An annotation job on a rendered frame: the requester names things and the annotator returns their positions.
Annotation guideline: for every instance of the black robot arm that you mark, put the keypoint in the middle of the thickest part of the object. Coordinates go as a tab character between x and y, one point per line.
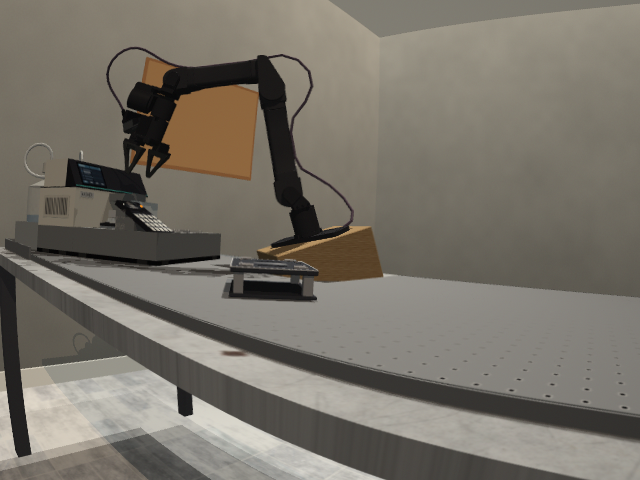
143	98

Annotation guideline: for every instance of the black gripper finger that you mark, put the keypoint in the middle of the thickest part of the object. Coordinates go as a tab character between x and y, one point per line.
139	152
151	154

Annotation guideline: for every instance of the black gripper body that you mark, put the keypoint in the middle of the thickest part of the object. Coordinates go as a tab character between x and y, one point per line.
155	131

